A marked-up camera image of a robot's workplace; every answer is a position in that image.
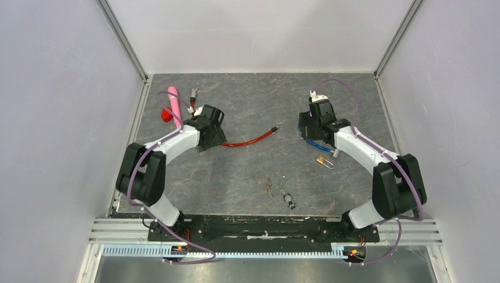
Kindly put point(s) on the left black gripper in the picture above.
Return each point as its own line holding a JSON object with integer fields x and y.
{"x": 219, "y": 138}

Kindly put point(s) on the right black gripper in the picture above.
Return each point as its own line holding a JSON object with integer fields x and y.
{"x": 306, "y": 120}

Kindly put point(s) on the blue cable lock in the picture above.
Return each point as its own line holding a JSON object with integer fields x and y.
{"x": 333, "y": 151}

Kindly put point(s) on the red cable lock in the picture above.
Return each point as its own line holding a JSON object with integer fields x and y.
{"x": 193, "y": 96}

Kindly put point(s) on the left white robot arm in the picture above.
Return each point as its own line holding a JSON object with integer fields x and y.
{"x": 142, "y": 173}

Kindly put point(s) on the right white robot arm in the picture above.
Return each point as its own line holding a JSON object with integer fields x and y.
{"x": 397, "y": 185}

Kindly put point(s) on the small black key bunch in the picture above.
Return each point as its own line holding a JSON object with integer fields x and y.
{"x": 288, "y": 199}

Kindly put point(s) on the brass padlock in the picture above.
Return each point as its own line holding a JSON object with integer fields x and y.
{"x": 323, "y": 161}

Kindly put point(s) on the pink cylindrical tube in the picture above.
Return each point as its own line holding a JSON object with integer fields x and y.
{"x": 174, "y": 105}

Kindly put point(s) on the red round cap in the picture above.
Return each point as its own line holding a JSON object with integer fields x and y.
{"x": 166, "y": 115}

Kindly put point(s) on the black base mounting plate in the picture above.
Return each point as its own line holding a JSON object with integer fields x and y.
{"x": 255, "y": 233}

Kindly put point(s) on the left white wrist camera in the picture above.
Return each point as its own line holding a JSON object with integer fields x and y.
{"x": 195, "y": 111}

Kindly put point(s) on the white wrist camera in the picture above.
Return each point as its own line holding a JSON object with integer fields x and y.
{"x": 195, "y": 111}
{"x": 317, "y": 96}

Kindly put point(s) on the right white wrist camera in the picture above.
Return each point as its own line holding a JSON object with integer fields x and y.
{"x": 317, "y": 96}

